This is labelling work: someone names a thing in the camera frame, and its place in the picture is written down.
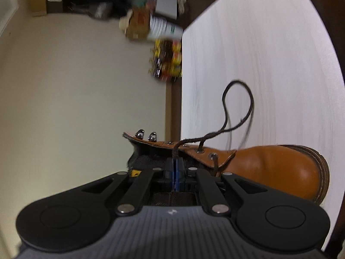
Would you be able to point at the grey hanging bag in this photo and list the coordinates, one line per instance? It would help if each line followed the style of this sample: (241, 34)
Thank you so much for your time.
(102, 10)

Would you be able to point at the tan leather boot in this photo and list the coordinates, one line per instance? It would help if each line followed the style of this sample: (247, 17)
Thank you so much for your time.
(269, 167)

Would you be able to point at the small cardboard box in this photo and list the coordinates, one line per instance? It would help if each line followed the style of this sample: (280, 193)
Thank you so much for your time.
(38, 4)

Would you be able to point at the white plastic bucket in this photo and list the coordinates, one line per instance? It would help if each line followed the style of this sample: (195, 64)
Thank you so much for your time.
(165, 29)

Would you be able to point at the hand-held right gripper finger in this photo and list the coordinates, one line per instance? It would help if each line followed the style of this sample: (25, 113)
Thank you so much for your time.
(171, 176)
(177, 176)

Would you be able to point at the straw hat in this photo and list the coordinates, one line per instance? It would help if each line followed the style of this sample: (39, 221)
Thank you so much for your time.
(125, 25)

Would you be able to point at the brown shoelace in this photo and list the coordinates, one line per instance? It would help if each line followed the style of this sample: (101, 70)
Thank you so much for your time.
(176, 151)

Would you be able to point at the large cardboard box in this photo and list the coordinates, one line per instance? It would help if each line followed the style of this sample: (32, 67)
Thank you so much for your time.
(138, 25)

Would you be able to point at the cluster of cooking oil bottles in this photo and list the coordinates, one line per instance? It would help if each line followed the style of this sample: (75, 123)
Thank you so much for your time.
(167, 59)

